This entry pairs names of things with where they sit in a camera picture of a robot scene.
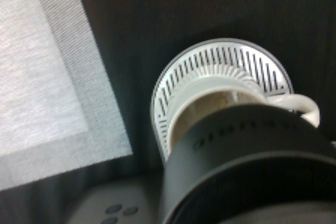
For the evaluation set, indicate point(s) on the grey pod coffee machine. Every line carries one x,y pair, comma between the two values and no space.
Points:
252,166

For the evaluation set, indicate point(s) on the white ceramic mug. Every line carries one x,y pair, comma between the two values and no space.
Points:
213,94

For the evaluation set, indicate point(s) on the grey woven placemat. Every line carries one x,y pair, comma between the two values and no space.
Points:
60,121

